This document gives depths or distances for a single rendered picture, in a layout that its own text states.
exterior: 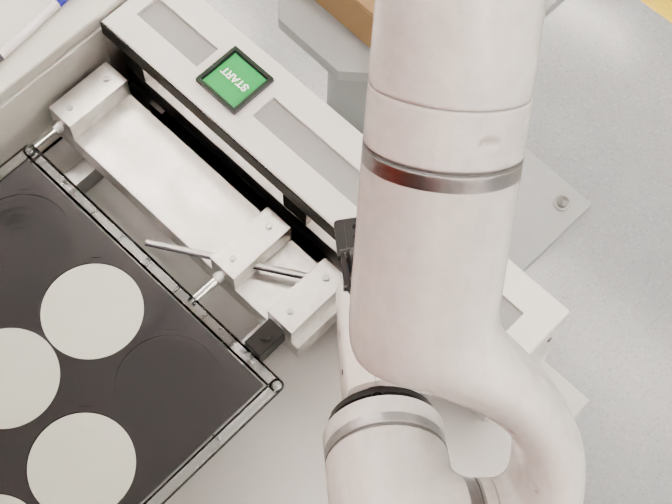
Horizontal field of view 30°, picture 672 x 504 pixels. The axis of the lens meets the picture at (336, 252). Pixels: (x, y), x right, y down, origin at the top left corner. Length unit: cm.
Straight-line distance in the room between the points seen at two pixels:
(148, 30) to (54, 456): 44
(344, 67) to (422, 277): 79
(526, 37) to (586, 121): 177
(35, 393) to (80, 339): 7
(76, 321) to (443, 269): 62
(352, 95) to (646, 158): 90
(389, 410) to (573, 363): 139
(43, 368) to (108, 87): 31
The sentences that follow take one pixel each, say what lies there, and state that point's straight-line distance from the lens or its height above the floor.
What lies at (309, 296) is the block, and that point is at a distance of 122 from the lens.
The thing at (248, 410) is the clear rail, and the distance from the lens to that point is 119.
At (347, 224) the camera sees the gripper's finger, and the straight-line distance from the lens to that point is 94.
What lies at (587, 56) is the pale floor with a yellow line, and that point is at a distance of 250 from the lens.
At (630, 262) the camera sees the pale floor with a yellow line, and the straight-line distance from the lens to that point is 230.
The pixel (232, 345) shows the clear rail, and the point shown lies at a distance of 121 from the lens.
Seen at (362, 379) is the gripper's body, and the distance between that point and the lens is 85.
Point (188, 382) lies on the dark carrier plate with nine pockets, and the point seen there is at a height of 90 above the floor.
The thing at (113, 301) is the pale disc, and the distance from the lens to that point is 124.
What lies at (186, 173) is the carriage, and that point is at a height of 88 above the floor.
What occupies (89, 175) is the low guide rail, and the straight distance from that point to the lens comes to 137.
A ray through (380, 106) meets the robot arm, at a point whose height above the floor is 147.
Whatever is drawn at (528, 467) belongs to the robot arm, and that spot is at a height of 129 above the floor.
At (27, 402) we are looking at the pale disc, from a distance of 122.
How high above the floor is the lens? 204
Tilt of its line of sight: 66 degrees down
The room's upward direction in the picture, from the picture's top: 3 degrees clockwise
